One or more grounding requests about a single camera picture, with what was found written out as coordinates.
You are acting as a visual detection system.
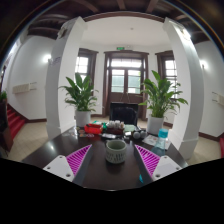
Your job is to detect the clear blue-capped drink bottle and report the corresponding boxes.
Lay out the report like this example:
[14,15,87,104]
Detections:
[153,128,170,158]

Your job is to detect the black chair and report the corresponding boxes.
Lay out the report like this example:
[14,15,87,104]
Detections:
[109,101,140,126]

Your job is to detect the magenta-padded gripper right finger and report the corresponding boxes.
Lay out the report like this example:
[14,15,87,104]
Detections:
[133,143,183,186]

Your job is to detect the small potted green plant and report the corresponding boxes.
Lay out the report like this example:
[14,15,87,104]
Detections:
[59,72,99,128]

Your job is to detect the black phone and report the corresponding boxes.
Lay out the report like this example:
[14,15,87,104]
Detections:
[100,133,117,140]

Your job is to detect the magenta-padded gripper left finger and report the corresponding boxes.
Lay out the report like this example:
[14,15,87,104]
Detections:
[42,141,101,187]

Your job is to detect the grey patterned ceramic cup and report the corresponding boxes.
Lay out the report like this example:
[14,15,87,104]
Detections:
[105,139,128,165]

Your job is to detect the dark-framed window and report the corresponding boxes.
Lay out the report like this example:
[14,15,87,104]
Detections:
[155,50,178,91]
[74,48,99,98]

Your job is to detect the red carpeted staircase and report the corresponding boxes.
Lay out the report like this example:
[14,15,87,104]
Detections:
[219,136,224,158]
[6,103,27,139]

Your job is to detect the large potted green plant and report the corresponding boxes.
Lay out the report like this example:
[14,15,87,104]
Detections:
[138,69,189,136]

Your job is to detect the dark wooden double door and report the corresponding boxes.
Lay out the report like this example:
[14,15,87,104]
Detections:
[102,50,150,119]

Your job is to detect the grey headphones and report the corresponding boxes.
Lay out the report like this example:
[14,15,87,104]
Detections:
[131,129,148,140]

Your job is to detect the white wall lamp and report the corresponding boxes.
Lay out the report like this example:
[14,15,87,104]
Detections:
[199,59,209,70]
[42,53,53,64]

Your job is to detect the printed magazine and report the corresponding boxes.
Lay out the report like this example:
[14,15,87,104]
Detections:
[142,134,172,150]

